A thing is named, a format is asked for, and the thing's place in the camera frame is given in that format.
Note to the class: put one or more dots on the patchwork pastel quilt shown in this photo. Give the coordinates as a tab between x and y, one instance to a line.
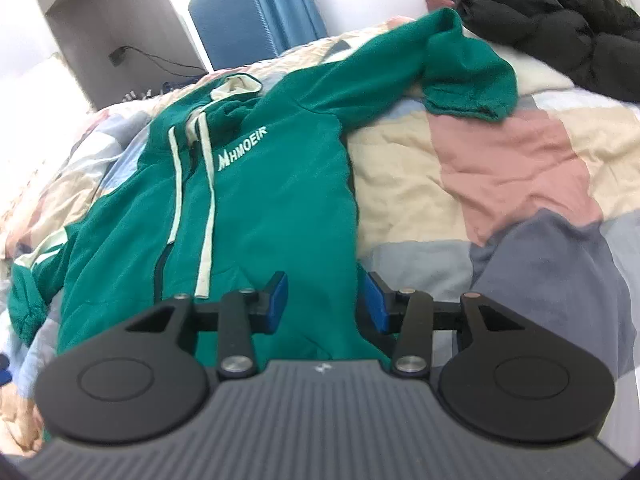
541	210

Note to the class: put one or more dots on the white fluffy pillow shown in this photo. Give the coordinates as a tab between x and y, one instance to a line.
532	76

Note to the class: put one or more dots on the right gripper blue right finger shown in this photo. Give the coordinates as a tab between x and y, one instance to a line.
399	322

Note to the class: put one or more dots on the black puffer jacket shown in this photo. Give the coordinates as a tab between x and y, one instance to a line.
595	43

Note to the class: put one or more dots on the dark red side table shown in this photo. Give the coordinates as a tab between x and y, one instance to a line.
434	5

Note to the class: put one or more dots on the green hoodie with white drawstrings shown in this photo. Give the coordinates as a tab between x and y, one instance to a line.
237	182

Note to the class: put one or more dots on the person's left hand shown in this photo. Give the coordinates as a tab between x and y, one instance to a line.
21	426

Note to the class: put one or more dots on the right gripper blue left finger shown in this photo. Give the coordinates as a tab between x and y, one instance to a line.
243	314

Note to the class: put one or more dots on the blue upholstered chair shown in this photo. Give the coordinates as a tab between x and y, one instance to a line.
233	32

